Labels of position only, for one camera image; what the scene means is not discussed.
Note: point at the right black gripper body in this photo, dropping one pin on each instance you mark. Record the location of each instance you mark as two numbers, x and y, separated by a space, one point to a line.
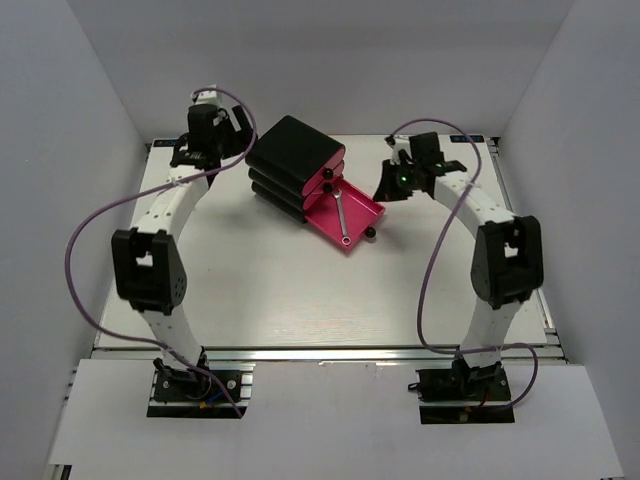
412 170

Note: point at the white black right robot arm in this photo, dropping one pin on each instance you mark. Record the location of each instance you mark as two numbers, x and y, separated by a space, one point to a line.
507 263

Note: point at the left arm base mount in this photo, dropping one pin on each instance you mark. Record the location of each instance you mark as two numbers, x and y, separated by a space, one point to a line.
184 394

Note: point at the blue left table label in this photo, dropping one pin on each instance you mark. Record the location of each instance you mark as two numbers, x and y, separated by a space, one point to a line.
164 143

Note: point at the silver wrench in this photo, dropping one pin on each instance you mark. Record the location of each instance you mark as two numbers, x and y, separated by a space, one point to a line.
346 239

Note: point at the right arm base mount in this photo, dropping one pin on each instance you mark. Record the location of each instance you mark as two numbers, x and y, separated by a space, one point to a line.
461 395

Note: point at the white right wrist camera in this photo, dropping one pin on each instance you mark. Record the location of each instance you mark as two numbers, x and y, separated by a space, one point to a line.
400 149

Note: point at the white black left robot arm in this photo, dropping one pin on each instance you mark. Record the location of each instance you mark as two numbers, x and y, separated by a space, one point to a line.
149 272

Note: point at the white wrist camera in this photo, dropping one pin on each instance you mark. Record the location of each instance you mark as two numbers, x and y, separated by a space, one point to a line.
206 96
400 149

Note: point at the aluminium table front rail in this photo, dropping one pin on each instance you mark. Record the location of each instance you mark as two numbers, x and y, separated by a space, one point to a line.
279 355

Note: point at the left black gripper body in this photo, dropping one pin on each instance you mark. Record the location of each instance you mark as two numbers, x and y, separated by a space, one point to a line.
230 141

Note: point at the pink bottom drawer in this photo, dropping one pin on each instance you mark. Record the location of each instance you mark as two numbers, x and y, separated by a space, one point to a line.
360 210

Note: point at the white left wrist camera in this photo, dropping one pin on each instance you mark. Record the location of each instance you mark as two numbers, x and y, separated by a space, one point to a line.
206 96

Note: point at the blue table corner label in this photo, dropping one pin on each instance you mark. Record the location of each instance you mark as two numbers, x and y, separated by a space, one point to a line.
466 139

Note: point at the black drawer cabinet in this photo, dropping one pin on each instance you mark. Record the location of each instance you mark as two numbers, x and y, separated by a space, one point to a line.
286 165

